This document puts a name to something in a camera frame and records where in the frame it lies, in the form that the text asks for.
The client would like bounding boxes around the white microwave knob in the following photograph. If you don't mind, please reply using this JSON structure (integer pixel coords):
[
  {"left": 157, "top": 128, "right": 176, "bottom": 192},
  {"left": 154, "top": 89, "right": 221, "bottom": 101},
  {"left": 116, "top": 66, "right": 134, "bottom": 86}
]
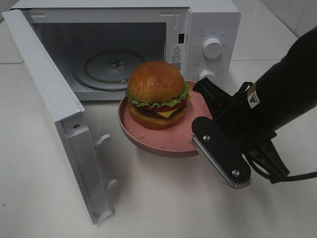
[
  {"left": 203, "top": 37, "right": 223, "bottom": 59},
  {"left": 199, "top": 70, "right": 216, "bottom": 84}
]

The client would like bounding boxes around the upper white microwave knob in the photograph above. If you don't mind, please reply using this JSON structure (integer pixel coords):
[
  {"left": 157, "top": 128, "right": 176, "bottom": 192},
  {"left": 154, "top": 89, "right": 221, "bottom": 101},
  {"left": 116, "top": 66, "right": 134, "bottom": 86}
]
[{"left": 203, "top": 37, "right": 223, "bottom": 59}]

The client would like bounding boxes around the white microwave oven body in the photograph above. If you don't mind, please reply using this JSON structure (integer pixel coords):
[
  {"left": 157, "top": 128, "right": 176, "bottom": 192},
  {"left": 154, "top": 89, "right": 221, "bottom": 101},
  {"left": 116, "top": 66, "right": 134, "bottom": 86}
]
[{"left": 9, "top": 0, "right": 241, "bottom": 101}]

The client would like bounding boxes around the pink round plate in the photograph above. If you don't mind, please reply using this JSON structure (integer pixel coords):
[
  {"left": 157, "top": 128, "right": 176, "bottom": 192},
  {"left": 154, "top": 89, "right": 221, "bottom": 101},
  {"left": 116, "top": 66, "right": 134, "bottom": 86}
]
[{"left": 117, "top": 81, "right": 211, "bottom": 158}]

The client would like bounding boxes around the white warning label sticker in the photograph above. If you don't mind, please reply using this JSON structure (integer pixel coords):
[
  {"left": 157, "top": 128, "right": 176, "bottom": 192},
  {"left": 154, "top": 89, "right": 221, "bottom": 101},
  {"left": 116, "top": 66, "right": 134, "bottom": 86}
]
[{"left": 170, "top": 44, "right": 183, "bottom": 71}]

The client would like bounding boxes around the white microwave door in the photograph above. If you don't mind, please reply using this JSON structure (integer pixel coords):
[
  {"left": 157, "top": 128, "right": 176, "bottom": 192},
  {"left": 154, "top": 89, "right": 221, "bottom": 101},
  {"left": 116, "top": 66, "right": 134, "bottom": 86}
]
[{"left": 2, "top": 10, "right": 117, "bottom": 224}]

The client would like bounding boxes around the toy hamburger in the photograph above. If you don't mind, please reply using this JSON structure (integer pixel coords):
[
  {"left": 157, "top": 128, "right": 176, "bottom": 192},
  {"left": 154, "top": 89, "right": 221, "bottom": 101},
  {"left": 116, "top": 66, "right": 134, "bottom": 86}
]
[{"left": 126, "top": 60, "right": 189, "bottom": 129}]

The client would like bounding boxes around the glass microwave turntable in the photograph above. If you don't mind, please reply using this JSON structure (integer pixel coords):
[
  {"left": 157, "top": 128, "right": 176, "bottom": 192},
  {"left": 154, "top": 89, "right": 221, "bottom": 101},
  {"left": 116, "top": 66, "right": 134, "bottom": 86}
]
[{"left": 72, "top": 50, "right": 145, "bottom": 91}]

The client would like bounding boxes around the lower white microwave knob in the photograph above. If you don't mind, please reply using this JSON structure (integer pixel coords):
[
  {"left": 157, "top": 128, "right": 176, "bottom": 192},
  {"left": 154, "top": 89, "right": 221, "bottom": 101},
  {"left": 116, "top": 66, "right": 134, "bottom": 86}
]
[{"left": 199, "top": 70, "right": 216, "bottom": 84}]

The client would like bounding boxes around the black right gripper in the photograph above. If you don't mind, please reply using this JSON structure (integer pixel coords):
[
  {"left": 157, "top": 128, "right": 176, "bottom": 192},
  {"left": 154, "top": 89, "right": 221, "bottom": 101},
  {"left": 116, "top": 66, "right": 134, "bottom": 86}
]
[{"left": 192, "top": 77, "right": 290, "bottom": 189}]

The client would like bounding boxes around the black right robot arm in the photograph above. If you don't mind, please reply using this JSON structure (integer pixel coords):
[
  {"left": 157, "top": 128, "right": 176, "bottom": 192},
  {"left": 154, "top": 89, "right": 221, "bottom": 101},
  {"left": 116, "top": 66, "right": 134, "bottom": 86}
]
[{"left": 192, "top": 29, "right": 317, "bottom": 189}]

